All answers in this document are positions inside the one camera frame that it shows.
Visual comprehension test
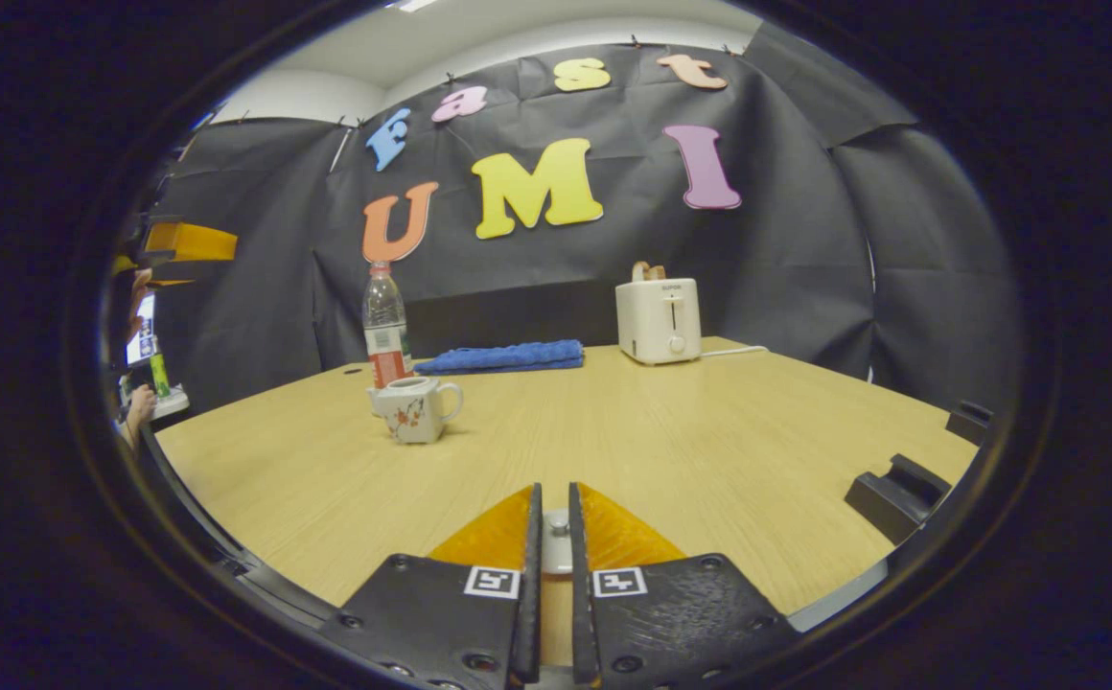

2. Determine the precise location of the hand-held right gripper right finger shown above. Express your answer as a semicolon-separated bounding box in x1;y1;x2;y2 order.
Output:
568;481;803;690

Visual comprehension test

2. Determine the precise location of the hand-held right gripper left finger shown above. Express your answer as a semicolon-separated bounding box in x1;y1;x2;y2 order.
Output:
316;481;544;690

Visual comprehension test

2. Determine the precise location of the clear plastic water bottle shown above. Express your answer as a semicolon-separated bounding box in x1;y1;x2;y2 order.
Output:
362;261;415;389

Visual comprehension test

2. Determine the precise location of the white floral teacup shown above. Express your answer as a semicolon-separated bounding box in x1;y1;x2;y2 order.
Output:
368;377;465;445

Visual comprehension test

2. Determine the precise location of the computer monitor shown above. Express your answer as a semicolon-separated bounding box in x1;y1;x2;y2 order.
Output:
127;292;157;366

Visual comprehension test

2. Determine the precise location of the white flat device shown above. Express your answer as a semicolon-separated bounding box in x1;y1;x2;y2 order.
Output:
120;383;191;423

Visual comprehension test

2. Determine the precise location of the blue towel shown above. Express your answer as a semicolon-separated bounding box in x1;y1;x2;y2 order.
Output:
412;339;586;376

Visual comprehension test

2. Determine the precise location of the white toaster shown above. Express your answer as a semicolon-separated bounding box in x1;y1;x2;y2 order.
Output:
615;277;703;366

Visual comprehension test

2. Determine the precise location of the black plastic holder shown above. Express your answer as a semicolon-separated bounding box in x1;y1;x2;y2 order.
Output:
945;400;994;448
844;453;953;546

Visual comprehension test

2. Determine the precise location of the black backdrop cloth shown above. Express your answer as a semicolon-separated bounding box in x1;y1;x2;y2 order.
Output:
149;19;1025;418

